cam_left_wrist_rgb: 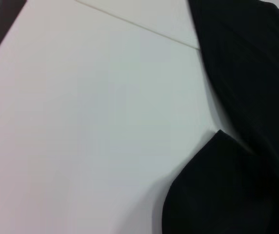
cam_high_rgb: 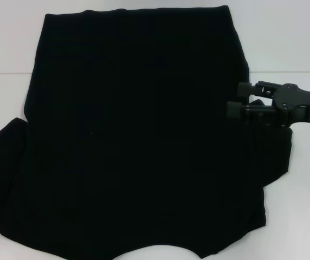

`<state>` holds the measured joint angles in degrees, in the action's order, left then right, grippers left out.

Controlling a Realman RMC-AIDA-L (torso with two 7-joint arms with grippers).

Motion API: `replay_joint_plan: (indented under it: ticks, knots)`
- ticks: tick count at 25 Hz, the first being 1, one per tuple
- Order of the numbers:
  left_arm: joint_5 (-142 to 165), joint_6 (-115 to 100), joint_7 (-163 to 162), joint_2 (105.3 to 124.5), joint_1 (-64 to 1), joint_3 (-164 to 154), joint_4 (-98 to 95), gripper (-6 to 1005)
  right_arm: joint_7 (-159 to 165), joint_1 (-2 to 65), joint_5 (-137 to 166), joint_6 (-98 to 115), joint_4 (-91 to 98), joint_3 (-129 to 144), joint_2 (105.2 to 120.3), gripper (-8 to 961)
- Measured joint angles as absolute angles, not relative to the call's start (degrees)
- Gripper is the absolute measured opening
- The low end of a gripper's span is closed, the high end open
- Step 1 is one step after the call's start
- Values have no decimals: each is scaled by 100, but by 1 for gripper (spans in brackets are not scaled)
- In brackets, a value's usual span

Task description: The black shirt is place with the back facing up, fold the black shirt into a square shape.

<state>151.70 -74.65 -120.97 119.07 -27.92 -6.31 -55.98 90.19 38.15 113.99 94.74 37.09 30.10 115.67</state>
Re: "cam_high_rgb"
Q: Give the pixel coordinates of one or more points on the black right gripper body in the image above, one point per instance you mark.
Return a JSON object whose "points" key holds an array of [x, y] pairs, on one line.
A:
{"points": [[301, 105]]}

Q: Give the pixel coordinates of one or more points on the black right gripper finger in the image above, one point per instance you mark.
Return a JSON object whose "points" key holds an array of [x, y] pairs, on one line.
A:
{"points": [[233, 109], [244, 90]]}

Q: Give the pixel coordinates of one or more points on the black shirt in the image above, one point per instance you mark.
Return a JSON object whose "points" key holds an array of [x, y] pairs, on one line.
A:
{"points": [[144, 108]]}

